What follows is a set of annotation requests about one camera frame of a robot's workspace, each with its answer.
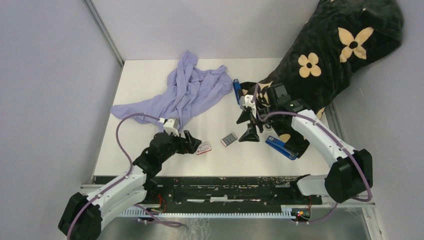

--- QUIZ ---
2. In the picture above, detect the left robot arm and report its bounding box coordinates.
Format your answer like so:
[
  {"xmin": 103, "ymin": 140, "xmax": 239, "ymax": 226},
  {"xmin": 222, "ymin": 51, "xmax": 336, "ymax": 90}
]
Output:
[{"xmin": 58, "ymin": 130, "xmax": 202, "ymax": 240}]

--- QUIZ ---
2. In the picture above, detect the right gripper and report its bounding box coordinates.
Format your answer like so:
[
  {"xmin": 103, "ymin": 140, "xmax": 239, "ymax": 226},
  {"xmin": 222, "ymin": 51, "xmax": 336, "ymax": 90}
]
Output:
[{"xmin": 236, "ymin": 104, "xmax": 278, "ymax": 142}]

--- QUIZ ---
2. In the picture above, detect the lavender crumpled cloth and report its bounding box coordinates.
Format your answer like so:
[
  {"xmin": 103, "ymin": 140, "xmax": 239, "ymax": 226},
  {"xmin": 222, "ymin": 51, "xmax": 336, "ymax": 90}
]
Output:
[{"xmin": 110, "ymin": 50, "xmax": 233, "ymax": 130}]

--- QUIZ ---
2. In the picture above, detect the slotted cable duct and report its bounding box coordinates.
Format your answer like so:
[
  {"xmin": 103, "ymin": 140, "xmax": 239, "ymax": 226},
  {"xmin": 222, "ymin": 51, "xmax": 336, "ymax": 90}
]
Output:
[{"xmin": 118, "ymin": 206, "xmax": 296, "ymax": 220}]

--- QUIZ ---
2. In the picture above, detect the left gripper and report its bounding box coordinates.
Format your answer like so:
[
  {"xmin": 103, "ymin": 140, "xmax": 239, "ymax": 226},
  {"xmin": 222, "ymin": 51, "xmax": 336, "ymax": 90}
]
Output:
[{"xmin": 159, "ymin": 129, "xmax": 201, "ymax": 163}]

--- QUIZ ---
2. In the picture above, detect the black floral blanket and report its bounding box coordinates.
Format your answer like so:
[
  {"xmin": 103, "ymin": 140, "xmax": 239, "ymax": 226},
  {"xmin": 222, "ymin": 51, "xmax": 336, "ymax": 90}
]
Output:
[{"xmin": 240, "ymin": 0, "xmax": 405, "ymax": 157}]

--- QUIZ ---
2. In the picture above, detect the red white staple box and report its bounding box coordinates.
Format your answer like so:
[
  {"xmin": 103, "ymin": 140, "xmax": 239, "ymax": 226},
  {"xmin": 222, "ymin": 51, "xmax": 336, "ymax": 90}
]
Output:
[{"xmin": 196, "ymin": 142, "xmax": 212, "ymax": 155}]

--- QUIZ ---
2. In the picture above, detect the aluminium rail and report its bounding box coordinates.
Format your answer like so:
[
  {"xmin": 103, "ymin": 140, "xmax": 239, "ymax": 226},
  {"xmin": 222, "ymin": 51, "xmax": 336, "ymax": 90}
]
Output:
[{"xmin": 75, "ymin": 183, "xmax": 377, "ymax": 208}]

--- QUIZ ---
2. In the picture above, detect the box of staples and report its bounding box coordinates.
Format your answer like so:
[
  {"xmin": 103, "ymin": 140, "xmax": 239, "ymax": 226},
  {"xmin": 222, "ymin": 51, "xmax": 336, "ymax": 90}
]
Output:
[{"xmin": 220, "ymin": 133, "xmax": 238, "ymax": 147}]

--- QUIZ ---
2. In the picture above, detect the blue stapler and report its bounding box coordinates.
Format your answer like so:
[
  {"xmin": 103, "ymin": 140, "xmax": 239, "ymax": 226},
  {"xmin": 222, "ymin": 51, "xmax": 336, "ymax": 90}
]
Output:
[
  {"xmin": 265, "ymin": 136, "xmax": 298, "ymax": 161},
  {"xmin": 232, "ymin": 78, "xmax": 243, "ymax": 105}
]

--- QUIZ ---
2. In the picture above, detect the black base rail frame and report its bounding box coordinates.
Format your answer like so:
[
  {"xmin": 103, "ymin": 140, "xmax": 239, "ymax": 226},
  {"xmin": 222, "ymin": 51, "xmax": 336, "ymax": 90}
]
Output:
[{"xmin": 92, "ymin": 175, "xmax": 359, "ymax": 215}]

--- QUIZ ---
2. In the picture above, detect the beige and black stapler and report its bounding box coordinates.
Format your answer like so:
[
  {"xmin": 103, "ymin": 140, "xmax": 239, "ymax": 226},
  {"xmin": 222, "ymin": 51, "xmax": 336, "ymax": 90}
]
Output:
[{"xmin": 263, "ymin": 122, "xmax": 273, "ymax": 131}]

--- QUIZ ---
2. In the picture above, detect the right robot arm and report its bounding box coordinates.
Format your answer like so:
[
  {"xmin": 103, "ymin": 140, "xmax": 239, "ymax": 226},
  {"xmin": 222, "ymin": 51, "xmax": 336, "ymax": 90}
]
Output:
[{"xmin": 233, "ymin": 80, "xmax": 373, "ymax": 204}]

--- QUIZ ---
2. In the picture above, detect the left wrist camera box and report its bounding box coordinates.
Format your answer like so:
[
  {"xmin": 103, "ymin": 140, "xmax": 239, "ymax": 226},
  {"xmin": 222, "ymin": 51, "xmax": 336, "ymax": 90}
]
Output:
[{"xmin": 161, "ymin": 117, "xmax": 180, "ymax": 137}]

